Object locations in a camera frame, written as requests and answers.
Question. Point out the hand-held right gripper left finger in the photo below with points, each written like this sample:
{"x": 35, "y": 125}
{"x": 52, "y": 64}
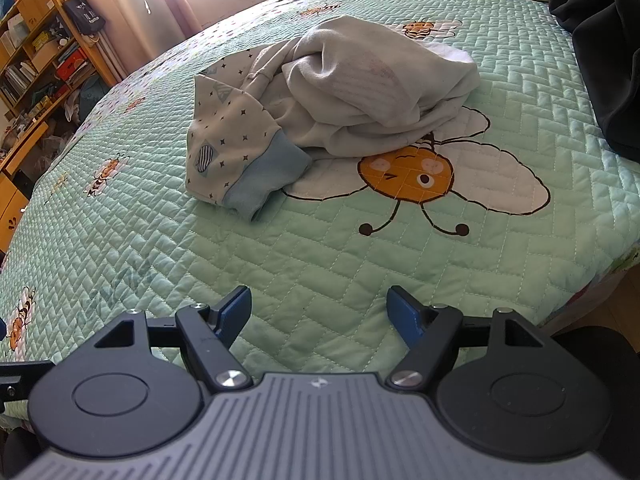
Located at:
{"x": 235, "y": 310}

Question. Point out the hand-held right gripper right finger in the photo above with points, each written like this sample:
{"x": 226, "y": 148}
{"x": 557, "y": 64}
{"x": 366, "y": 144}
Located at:
{"x": 402, "y": 310}

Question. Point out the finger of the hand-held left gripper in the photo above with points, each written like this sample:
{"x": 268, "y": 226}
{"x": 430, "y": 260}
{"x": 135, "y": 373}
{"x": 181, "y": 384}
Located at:
{"x": 20, "y": 369}

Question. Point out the white star-print shirt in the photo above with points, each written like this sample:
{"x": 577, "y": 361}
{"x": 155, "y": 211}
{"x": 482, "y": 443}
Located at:
{"x": 350, "y": 85}

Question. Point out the green quilted bee bedspread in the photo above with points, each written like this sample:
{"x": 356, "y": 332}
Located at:
{"x": 325, "y": 250}

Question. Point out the wooden desk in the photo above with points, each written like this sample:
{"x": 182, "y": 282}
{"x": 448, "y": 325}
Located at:
{"x": 12, "y": 220}

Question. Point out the dark teal bag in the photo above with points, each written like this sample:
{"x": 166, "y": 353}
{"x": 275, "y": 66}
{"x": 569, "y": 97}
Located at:
{"x": 94, "y": 94}

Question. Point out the pink curtain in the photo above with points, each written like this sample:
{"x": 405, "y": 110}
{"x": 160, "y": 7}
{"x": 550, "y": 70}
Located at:
{"x": 150, "y": 15}

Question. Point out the dark blue hanging bag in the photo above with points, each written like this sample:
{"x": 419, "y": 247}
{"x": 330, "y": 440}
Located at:
{"x": 85, "y": 15}

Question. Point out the black garment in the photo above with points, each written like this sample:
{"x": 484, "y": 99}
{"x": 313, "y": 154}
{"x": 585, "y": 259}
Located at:
{"x": 605, "y": 35}

